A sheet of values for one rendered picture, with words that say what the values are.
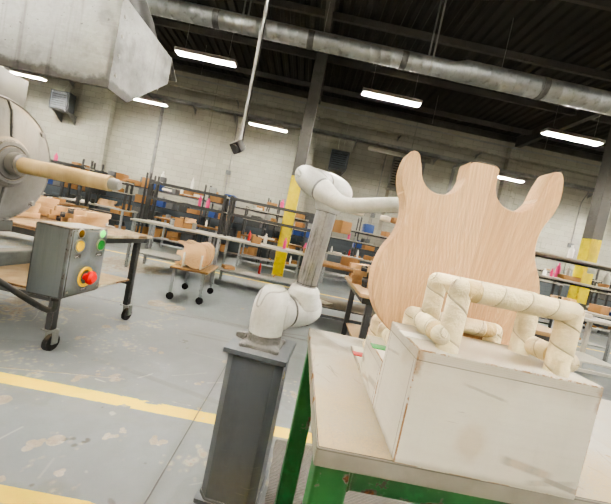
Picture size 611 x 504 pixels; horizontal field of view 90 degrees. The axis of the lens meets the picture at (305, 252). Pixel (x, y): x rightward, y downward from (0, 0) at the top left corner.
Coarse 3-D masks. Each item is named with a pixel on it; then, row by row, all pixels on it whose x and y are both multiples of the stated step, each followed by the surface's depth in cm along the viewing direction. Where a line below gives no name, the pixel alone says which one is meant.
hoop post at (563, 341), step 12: (564, 324) 45; (576, 324) 44; (552, 336) 46; (564, 336) 45; (576, 336) 45; (552, 348) 46; (564, 348) 45; (552, 360) 46; (564, 360) 45; (552, 372) 46; (564, 372) 45
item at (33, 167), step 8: (24, 160) 62; (32, 160) 62; (24, 168) 61; (32, 168) 61; (40, 168) 61; (48, 168) 61; (56, 168) 62; (64, 168) 62; (72, 168) 62; (40, 176) 62; (48, 176) 62; (56, 176) 62; (64, 176) 62; (72, 176) 62; (80, 176) 62; (88, 176) 62; (96, 176) 62; (104, 176) 62; (112, 176) 63; (80, 184) 62; (88, 184) 62; (96, 184) 62; (104, 184) 62
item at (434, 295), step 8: (432, 288) 53; (440, 288) 53; (424, 296) 55; (432, 296) 53; (440, 296) 53; (424, 304) 54; (432, 304) 53; (440, 304) 53; (424, 312) 54; (432, 312) 53; (440, 312) 54
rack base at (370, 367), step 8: (368, 336) 74; (368, 344) 71; (384, 344) 70; (368, 352) 70; (376, 352) 64; (384, 352) 64; (368, 360) 69; (376, 360) 63; (360, 368) 74; (368, 368) 67; (376, 368) 62; (368, 376) 66; (376, 376) 61; (368, 384) 65; (376, 384) 60; (368, 392) 64
